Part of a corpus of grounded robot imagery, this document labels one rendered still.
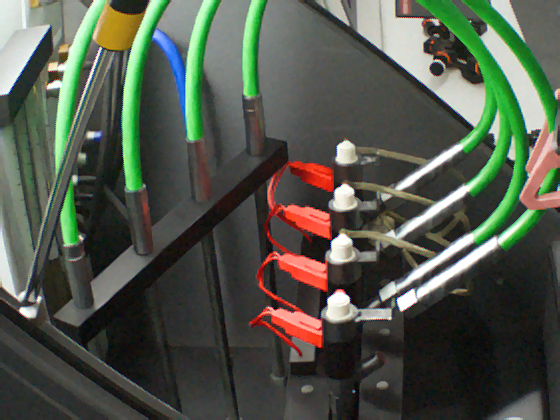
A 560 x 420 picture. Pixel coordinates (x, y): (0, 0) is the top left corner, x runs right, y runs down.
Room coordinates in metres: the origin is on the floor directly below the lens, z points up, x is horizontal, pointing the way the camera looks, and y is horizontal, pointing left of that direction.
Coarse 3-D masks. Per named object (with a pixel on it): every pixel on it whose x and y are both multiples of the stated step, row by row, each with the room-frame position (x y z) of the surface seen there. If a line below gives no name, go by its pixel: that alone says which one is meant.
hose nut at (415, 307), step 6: (414, 288) 0.78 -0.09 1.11; (408, 294) 0.77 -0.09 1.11; (414, 294) 0.77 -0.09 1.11; (402, 300) 0.77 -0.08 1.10; (408, 300) 0.77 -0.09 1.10; (414, 300) 0.76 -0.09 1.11; (402, 306) 0.77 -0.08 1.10; (408, 306) 0.76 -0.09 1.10; (414, 306) 0.76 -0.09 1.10; (420, 306) 0.76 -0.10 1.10; (402, 312) 0.76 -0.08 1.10; (408, 312) 0.76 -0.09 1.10; (414, 312) 0.76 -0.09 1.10; (420, 312) 0.76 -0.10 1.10; (408, 318) 0.76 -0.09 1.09
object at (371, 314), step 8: (352, 312) 0.78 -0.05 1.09; (360, 312) 0.78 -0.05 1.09; (368, 312) 0.78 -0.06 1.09; (376, 312) 0.78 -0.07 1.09; (384, 312) 0.78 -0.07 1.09; (360, 320) 0.77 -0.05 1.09; (368, 320) 0.77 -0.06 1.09; (376, 320) 0.77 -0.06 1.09; (384, 320) 0.77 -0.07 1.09; (392, 320) 0.77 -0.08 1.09
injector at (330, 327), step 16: (352, 304) 0.79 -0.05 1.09; (336, 320) 0.77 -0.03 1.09; (352, 320) 0.77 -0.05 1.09; (336, 336) 0.77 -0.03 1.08; (352, 336) 0.77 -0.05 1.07; (336, 352) 0.77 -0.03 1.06; (352, 352) 0.77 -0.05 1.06; (336, 368) 0.77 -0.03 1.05; (352, 368) 0.77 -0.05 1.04; (368, 368) 0.77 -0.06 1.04; (336, 384) 0.77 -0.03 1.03; (352, 384) 0.77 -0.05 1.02; (336, 400) 0.77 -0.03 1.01; (352, 400) 0.78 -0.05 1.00; (336, 416) 0.78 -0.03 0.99; (352, 416) 0.78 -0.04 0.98
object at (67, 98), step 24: (96, 0) 0.79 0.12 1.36; (480, 0) 0.76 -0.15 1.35; (96, 24) 0.79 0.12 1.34; (504, 24) 0.76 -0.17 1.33; (72, 48) 0.80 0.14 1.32; (528, 48) 0.76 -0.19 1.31; (72, 72) 0.80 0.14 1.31; (528, 72) 0.76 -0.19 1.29; (72, 96) 0.80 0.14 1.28; (552, 96) 0.75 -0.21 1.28; (72, 120) 0.80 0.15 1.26; (552, 120) 0.75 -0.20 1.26; (552, 168) 0.75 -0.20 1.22; (72, 192) 0.80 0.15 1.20; (72, 216) 0.80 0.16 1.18; (528, 216) 0.76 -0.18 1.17; (72, 240) 0.80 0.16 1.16; (504, 240) 0.76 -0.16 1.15
